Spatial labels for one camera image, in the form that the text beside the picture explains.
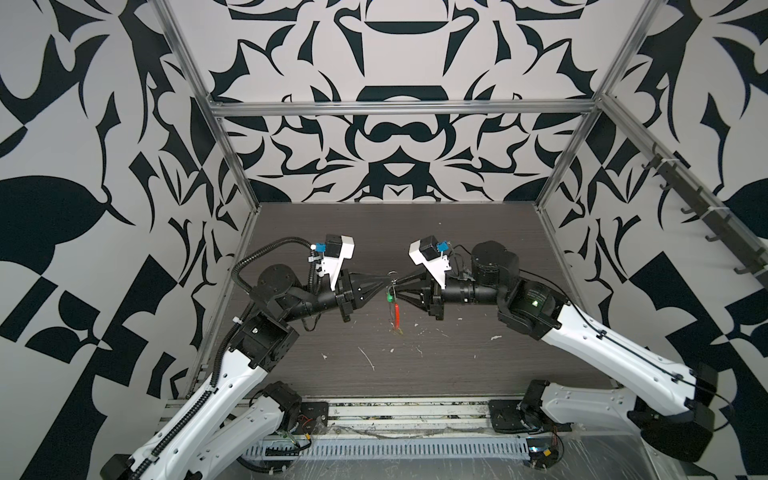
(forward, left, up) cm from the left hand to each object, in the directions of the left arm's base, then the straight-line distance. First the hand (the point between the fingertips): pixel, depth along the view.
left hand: (392, 276), depth 55 cm
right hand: (-1, -1, -4) cm, 4 cm away
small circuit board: (-25, -35, -40) cm, 58 cm away
